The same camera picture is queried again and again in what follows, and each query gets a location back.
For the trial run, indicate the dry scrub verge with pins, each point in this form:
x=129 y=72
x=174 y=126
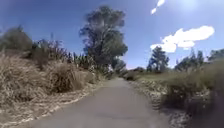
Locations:
x=180 y=90

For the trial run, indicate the grey asphalt path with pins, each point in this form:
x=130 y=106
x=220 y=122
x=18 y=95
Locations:
x=113 y=106

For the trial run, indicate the row of trees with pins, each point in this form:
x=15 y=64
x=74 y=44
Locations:
x=186 y=60

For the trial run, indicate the dry grass slope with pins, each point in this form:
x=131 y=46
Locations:
x=30 y=83

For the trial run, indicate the tall green tree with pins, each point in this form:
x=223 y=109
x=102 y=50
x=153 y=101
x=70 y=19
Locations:
x=103 y=36

